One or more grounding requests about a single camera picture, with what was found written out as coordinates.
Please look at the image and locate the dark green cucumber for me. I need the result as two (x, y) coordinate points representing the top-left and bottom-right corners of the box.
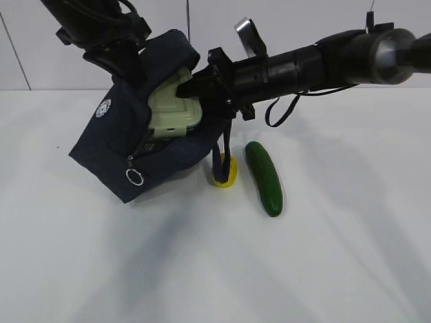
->
(244, 141), (284, 217)

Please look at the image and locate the glass container with green lid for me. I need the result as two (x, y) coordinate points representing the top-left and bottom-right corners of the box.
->
(147, 67), (203, 139)

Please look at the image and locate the dark navy fabric lunch bag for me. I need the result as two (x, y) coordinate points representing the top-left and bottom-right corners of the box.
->
(69, 29), (232, 203)

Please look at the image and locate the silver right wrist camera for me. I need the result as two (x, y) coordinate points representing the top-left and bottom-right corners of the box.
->
(234, 17), (267, 58)

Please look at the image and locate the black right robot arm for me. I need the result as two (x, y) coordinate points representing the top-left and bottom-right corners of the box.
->
(176, 19), (430, 120)

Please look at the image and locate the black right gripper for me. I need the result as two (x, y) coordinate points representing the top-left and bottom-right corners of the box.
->
(176, 47), (255, 121)

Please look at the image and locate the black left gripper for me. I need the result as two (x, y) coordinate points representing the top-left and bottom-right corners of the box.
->
(83, 40), (152, 101)

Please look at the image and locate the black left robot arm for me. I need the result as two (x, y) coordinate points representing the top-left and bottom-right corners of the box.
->
(42, 0), (152, 88)

